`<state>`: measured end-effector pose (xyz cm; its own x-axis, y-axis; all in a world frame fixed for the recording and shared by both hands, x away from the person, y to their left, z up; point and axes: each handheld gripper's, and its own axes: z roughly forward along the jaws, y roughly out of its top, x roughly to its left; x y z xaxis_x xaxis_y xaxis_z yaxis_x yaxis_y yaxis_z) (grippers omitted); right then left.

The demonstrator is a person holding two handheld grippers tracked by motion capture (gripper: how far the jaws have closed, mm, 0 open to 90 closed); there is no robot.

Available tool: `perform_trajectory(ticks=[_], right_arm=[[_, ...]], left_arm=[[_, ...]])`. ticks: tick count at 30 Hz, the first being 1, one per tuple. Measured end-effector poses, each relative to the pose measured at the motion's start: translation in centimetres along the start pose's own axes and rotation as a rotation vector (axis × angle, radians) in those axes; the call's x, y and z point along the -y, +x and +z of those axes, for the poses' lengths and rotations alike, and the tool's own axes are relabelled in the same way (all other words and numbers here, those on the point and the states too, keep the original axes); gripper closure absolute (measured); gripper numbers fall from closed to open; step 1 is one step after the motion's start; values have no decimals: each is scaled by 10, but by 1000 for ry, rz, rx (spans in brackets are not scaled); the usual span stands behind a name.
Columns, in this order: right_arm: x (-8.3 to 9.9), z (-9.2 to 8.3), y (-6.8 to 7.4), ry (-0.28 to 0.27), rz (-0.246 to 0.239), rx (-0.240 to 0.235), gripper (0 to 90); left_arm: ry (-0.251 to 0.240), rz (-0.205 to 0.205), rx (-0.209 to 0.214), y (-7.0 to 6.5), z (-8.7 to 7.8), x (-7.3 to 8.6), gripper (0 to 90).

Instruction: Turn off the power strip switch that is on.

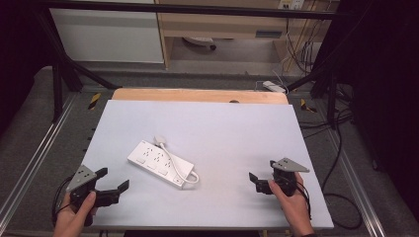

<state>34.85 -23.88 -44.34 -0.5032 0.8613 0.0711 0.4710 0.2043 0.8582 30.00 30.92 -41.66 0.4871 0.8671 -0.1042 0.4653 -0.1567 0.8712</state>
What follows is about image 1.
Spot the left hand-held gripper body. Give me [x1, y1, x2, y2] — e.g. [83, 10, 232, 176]
[65, 164, 100, 228]

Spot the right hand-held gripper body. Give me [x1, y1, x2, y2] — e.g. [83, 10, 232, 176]
[270, 157, 311, 198]

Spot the white power cord with plug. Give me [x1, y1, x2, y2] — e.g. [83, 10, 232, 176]
[153, 134, 201, 186]

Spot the person's right hand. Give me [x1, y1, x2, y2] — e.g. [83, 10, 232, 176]
[267, 171, 315, 237]

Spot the person's left hand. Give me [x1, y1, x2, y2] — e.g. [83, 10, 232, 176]
[52, 191, 99, 237]

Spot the small white floor power strip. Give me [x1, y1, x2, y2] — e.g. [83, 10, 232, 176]
[262, 80, 288, 95]

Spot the black metal stand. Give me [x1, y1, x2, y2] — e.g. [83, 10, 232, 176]
[33, 7, 124, 123]
[286, 62, 341, 130]

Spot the wooden board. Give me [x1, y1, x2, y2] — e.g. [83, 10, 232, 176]
[111, 87, 290, 106]

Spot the black curtain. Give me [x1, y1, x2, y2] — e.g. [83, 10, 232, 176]
[315, 0, 419, 218]
[0, 0, 53, 132]

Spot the white cabinet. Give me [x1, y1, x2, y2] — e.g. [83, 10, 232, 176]
[48, 7, 165, 64]

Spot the white chair base with caster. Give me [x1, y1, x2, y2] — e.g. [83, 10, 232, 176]
[182, 36, 217, 51]

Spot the wooden desk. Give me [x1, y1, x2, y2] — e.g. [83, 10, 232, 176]
[154, 0, 341, 72]

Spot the black metal crossbar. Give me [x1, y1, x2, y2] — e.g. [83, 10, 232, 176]
[39, 0, 345, 21]

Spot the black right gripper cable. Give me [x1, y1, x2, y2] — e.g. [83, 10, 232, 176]
[294, 181, 313, 221]

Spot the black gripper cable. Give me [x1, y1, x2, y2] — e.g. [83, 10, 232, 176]
[50, 176, 74, 228]
[294, 181, 313, 221]

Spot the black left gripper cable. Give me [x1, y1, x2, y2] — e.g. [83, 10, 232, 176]
[50, 176, 74, 228]

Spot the aluminium rail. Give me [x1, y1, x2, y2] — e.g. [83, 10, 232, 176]
[323, 127, 387, 237]
[0, 94, 79, 225]

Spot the black floor cable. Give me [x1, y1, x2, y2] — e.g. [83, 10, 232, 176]
[297, 108, 364, 231]

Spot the bundle of hanging cables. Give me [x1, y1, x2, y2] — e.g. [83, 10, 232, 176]
[284, 16, 319, 74]

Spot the white wall socket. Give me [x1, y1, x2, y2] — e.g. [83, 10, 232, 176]
[277, 0, 306, 11]

